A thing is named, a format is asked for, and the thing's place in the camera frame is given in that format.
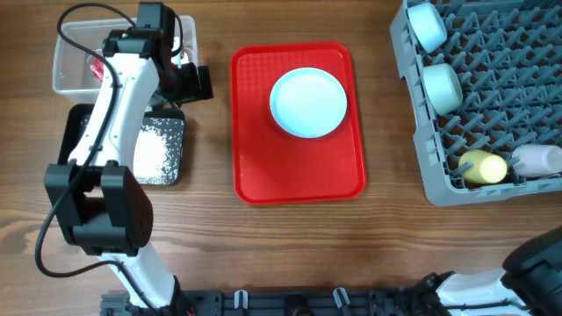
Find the white napkin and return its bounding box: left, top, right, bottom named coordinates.
left=171, top=37, right=190, bottom=68

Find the pile of rice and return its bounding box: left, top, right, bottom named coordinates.
left=133, top=118, right=185, bottom=185

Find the red snack wrapper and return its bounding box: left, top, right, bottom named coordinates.
left=90, top=58, right=104, bottom=83

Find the light blue plate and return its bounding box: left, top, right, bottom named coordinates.
left=270, top=68, right=348, bottom=139

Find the light blue bowl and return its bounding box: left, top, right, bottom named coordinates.
left=407, top=3, right=447, bottom=54

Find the green bowl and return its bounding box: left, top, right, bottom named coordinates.
left=422, top=63, right=464, bottom=116

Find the yellow plastic cup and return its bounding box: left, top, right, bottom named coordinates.
left=459, top=149, right=508, bottom=184

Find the white plastic cup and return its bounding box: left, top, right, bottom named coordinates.
left=513, top=144, right=561, bottom=177

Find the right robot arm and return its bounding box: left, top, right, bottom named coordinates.
left=408, top=227, right=561, bottom=316

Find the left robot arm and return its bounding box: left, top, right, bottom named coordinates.
left=44, top=2, right=213, bottom=315

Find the grey dishwasher rack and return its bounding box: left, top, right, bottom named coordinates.
left=390, top=0, right=561, bottom=206

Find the black plastic tray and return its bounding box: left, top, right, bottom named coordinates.
left=57, top=104, right=186, bottom=186

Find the clear plastic bin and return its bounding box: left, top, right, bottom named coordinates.
left=52, top=15, right=199, bottom=104

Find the red serving tray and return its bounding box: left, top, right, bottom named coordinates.
left=230, top=41, right=366, bottom=205

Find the left black cable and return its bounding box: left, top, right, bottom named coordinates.
left=33, top=2, right=159, bottom=313

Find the black cable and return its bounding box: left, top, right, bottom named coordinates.
left=443, top=298, right=523, bottom=311
left=33, top=2, right=159, bottom=313

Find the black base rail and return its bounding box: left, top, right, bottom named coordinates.
left=99, top=287, right=422, bottom=316

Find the right black cable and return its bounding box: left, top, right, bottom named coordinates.
left=443, top=298, right=523, bottom=311

